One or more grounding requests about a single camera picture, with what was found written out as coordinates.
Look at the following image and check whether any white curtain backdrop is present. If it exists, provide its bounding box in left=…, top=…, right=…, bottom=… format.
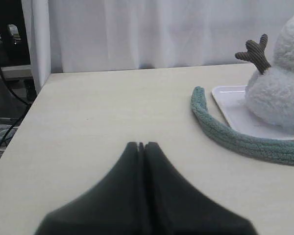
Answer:
left=22, top=0, right=294, bottom=90

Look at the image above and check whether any white plush snowman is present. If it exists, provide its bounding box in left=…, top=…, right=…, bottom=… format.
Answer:
left=235, top=16, right=294, bottom=127

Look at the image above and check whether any black cable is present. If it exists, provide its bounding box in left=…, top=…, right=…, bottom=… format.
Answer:
left=0, top=29, right=32, bottom=160

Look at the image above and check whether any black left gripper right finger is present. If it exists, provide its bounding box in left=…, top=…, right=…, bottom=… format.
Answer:
left=144, top=142, right=257, bottom=235

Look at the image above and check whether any teal fleece scarf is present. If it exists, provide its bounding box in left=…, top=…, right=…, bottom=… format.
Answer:
left=190, top=86, right=294, bottom=166

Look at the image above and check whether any white plastic tray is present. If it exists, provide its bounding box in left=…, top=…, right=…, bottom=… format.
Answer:
left=211, top=86, right=294, bottom=141

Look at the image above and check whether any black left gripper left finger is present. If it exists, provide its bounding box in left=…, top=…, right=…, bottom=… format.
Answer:
left=36, top=142, right=147, bottom=235

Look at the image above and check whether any dark monitor on shelf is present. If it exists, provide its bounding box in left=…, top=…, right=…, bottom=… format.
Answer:
left=0, top=0, right=30, bottom=67

